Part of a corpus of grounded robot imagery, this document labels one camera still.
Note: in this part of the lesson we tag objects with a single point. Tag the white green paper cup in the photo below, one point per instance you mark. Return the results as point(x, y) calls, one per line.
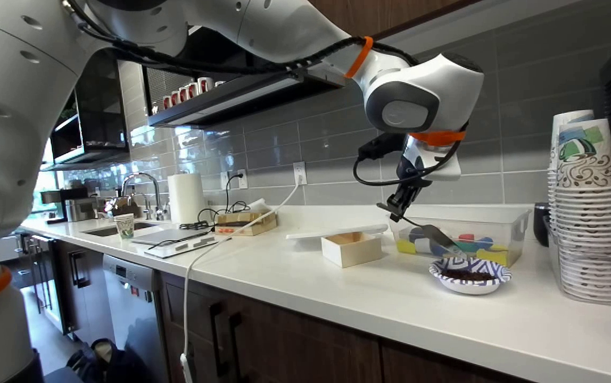
point(125, 226)

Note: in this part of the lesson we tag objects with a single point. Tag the brown wooden upper cabinet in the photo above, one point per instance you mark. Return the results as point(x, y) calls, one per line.
point(389, 14)

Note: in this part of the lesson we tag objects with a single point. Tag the red white cup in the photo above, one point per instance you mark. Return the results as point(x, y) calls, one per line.
point(190, 91)
point(205, 86)
point(166, 101)
point(180, 97)

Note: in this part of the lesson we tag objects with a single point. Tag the brown cabinet door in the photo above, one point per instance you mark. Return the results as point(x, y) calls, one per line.
point(188, 332)
point(446, 368)
point(305, 347)

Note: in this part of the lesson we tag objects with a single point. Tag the flat box orange labels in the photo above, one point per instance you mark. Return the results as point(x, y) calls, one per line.
point(251, 226)

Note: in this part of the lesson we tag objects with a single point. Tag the dark grey spoon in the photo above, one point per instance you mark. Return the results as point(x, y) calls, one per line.
point(432, 234)

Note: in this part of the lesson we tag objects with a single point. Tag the dark countertop appliance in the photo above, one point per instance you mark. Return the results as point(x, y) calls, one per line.
point(76, 205)

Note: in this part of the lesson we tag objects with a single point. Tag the chrome faucet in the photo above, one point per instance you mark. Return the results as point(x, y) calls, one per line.
point(149, 195)

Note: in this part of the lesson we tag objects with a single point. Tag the white wall outlet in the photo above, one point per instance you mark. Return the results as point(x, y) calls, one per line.
point(239, 180)
point(299, 172)

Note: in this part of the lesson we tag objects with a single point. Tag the patterned paper cup stack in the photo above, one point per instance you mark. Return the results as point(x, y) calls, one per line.
point(588, 234)
point(566, 119)

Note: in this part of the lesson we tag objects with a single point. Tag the white paper towel roll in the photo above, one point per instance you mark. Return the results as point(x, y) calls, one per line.
point(186, 201)

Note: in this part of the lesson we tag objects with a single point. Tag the red toy item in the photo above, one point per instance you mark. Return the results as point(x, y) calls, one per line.
point(464, 238)

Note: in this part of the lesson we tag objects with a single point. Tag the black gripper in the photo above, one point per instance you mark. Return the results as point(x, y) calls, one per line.
point(416, 177)

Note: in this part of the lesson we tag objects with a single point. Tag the steel dishwasher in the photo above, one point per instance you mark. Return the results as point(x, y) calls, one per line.
point(134, 312)

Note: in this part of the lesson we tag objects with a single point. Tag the dark upper cabinet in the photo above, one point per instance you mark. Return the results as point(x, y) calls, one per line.
point(93, 114)

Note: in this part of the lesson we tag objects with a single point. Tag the patterned paper bowl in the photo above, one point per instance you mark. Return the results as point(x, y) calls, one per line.
point(469, 278)

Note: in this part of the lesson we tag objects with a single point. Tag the blank white wall plate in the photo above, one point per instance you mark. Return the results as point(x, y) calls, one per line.
point(446, 165)

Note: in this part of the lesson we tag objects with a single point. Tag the steel sink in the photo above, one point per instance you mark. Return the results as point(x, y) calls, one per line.
point(115, 229)

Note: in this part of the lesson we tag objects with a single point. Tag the small wooden box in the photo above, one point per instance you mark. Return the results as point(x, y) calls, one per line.
point(352, 249)

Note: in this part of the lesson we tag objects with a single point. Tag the yellow toy item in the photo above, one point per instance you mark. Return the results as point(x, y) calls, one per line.
point(406, 248)

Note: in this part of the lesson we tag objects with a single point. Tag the dark wall shelf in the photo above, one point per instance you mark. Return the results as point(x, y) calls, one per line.
point(247, 97)

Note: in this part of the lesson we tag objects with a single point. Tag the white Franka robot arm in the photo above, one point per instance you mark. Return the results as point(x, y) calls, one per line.
point(6, 141)

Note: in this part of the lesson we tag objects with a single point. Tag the brown cardboard box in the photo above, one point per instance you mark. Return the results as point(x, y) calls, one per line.
point(243, 216)

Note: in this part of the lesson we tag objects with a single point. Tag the clear plastic container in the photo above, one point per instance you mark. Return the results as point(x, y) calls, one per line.
point(509, 231)

